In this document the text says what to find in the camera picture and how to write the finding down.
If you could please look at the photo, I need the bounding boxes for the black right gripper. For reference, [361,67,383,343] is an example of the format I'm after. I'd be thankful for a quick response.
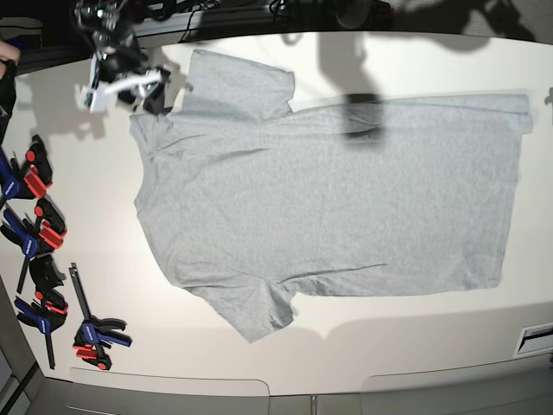
[118,67,170,115]

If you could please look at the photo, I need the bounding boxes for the grey T-shirt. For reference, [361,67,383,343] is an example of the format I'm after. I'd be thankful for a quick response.
[130,49,532,342]

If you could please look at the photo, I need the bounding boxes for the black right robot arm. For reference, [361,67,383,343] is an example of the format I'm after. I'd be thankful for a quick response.
[69,1,170,114]

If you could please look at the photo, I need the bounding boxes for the top blue bar clamp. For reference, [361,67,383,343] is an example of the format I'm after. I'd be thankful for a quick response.
[1,140,53,208]

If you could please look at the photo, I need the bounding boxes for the lone blue bar clamp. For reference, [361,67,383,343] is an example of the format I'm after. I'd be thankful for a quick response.
[69,263,132,371]

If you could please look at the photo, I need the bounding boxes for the white label plate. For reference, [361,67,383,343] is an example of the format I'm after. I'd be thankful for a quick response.
[513,322,553,358]

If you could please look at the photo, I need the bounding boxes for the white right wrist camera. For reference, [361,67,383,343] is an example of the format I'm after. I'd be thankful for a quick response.
[77,69,163,113]

